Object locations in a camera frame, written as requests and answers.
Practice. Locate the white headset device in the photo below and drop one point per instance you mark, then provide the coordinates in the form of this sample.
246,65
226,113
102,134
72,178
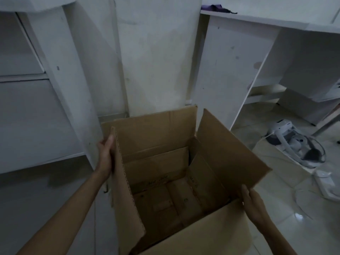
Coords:
296,143

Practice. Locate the person's right hand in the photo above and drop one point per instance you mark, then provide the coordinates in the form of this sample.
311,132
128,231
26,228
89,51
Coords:
253,205

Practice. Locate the person's left thumb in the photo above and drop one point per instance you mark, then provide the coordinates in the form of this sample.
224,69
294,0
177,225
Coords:
111,146

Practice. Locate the white power adapter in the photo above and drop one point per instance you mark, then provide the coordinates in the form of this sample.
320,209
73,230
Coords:
327,183

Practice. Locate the white cabinet with drawers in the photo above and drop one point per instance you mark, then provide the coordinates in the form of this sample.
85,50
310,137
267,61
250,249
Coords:
45,84

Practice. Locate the purple cloth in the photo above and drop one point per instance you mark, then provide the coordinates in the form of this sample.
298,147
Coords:
215,8

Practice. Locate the person's right thumb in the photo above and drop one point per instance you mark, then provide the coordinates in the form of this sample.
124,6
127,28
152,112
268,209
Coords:
245,195

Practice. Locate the person's left forearm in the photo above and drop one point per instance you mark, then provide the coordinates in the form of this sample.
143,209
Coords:
62,215

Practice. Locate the brown cardboard box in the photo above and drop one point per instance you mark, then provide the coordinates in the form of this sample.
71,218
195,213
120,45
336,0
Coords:
183,183

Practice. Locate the white desk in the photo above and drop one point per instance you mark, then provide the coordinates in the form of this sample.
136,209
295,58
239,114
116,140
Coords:
265,66

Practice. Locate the person's left hand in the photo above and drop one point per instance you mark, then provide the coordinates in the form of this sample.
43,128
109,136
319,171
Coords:
105,156

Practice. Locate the person's right forearm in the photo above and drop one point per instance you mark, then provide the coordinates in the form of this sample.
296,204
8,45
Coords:
276,239

